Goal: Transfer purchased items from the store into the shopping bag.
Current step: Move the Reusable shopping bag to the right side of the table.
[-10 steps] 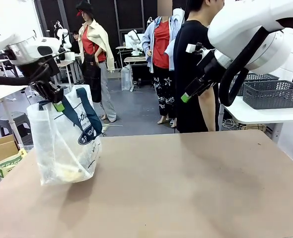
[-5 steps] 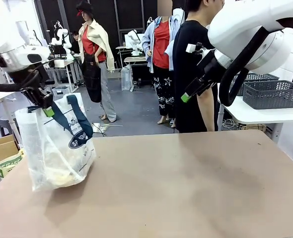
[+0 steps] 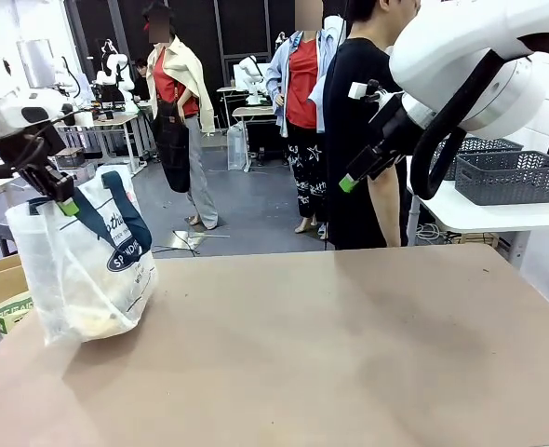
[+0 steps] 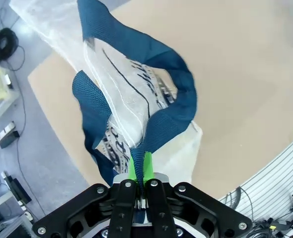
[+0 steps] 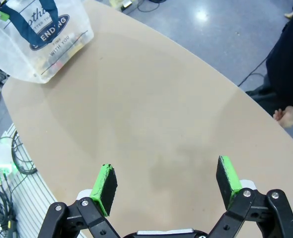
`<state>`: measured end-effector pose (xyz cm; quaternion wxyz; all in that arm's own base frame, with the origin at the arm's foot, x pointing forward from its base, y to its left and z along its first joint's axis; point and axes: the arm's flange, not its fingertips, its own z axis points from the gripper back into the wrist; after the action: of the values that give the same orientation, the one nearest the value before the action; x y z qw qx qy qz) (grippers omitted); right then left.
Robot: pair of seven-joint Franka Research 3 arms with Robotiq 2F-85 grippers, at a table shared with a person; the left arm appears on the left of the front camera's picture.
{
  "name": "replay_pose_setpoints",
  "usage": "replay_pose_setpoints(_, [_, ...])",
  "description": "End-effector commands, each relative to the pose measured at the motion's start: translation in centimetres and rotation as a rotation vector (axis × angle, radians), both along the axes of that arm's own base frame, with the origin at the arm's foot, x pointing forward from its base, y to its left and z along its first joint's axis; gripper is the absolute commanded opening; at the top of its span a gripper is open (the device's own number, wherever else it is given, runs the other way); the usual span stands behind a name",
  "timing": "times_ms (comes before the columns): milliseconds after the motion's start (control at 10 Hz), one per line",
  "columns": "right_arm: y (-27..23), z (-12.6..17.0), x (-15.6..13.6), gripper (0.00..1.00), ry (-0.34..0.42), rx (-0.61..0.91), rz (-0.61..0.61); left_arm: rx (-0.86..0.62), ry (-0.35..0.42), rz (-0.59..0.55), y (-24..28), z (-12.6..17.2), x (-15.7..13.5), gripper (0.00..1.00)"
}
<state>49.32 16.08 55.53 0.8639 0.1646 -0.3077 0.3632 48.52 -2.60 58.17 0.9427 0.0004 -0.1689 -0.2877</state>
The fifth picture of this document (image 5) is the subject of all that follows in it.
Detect black cables with charger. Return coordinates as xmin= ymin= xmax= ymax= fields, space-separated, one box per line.
xmin=0 ymin=122 xmax=59 ymax=238

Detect black coiled cable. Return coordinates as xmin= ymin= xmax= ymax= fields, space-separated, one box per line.
xmin=10 ymin=128 xmax=38 ymax=176

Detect translucent shopping bag navy handles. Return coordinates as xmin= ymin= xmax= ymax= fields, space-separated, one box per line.
xmin=0 ymin=0 xmax=95 ymax=84

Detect grey floor cable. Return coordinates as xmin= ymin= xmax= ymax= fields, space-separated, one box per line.
xmin=237 ymin=56 xmax=270 ymax=87

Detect green lit small device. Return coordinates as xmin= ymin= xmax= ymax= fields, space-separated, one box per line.
xmin=0 ymin=163 xmax=16 ymax=175

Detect black cable bundle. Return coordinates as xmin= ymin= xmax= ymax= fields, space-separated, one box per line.
xmin=0 ymin=173 xmax=19 ymax=238

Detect yellow green floor item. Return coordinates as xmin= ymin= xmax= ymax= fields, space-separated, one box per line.
xmin=111 ymin=0 xmax=134 ymax=9

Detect person's hand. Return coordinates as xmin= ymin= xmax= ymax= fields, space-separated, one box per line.
xmin=273 ymin=106 xmax=293 ymax=128

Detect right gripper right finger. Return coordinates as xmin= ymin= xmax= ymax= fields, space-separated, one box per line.
xmin=208 ymin=155 xmax=293 ymax=238

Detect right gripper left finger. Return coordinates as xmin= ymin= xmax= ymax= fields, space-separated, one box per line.
xmin=38 ymin=163 xmax=122 ymax=238

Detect person in black t-shirt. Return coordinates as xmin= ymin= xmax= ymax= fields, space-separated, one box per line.
xmin=245 ymin=0 xmax=293 ymax=118

